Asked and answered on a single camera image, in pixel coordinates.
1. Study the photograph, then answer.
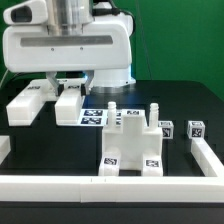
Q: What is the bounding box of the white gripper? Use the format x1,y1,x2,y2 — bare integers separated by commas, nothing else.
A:
3,0,132,96

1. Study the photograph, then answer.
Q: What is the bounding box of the white chair back frame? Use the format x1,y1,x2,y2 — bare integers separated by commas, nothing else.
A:
6,78,85,126

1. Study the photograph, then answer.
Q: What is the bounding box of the white chair seat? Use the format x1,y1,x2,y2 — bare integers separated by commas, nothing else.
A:
102,102,163,172

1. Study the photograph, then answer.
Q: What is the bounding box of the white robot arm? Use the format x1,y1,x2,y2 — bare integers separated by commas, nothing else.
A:
3,0,135,91

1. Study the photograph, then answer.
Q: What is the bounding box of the white block at left edge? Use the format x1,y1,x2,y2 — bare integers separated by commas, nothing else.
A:
0,136,11,165

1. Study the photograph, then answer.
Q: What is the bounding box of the white tagged cube nut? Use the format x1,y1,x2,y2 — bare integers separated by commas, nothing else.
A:
187,121,205,139
158,121,174,139

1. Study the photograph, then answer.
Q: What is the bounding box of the white tagged cube nut far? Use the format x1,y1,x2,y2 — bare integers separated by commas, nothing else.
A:
187,121,205,139

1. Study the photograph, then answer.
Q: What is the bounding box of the white U-shaped obstacle fence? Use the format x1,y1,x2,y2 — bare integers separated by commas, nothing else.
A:
0,139,224,203

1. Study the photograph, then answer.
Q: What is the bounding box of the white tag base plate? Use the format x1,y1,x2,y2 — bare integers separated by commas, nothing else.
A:
56,108,148,128

